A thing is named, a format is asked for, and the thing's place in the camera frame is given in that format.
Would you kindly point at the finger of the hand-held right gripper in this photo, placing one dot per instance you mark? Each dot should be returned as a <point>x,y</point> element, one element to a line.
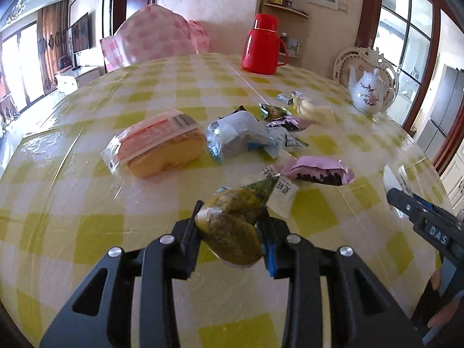
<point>426,203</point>
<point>404,206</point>

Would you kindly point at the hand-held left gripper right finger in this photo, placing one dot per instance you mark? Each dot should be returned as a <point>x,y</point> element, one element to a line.
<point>271,261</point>

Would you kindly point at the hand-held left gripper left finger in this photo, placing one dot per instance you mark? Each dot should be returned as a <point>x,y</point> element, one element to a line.
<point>188,246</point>

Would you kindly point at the small white snack packet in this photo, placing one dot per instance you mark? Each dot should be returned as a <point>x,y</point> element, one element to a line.
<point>393,179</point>

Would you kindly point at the green pastry snack packet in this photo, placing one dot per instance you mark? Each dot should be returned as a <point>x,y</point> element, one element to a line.
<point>232,232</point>

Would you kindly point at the white blue green snack packet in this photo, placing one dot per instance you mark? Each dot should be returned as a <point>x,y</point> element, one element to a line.
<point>288,139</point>

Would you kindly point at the person's right hand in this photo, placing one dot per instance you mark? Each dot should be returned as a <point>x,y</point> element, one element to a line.
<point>440,315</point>

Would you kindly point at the pink snack packet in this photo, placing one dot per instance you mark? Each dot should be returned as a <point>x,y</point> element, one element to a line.
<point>317,172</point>
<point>288,123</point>

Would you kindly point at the grey refrigerator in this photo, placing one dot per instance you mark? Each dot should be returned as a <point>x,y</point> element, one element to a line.
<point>444,108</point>

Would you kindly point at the orange bread packet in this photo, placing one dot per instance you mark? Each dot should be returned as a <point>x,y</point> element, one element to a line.
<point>159,145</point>

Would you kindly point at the white floral teapot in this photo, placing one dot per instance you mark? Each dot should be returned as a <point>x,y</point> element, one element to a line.
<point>368,92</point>

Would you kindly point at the clear macadamia snack packet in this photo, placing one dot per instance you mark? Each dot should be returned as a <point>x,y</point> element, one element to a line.
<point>313,110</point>

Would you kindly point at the dark candy wrapper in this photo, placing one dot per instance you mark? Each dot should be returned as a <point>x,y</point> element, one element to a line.
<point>241,109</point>

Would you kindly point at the small green candy packet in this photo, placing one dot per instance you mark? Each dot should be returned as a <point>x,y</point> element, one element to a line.
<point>272,111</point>

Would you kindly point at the white ornate chair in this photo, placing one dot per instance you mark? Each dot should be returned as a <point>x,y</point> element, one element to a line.
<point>342,65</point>

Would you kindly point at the small white green candy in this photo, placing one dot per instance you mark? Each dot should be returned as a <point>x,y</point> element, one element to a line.
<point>284,98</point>

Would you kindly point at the small picture box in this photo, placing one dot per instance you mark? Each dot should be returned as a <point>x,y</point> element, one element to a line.
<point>292,46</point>

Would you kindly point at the white television cabinet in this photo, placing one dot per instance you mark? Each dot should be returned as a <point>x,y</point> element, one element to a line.
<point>78,78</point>

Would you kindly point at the small bottle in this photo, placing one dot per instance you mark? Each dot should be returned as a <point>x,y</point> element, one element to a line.
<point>283,37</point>

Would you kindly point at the red thermos jug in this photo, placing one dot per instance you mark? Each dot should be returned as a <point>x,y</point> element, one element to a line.
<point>261,47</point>

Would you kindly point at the pink checkered chair cover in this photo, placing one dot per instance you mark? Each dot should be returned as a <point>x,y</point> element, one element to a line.
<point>152,36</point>

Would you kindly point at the wooden corner shelf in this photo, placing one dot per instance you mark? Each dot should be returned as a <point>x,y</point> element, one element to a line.
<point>286,9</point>

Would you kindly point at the flat screen television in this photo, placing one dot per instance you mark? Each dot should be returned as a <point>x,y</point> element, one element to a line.
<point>80,34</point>

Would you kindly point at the brown patterned curtain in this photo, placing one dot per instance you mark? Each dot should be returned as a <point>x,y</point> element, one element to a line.
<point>52,43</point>

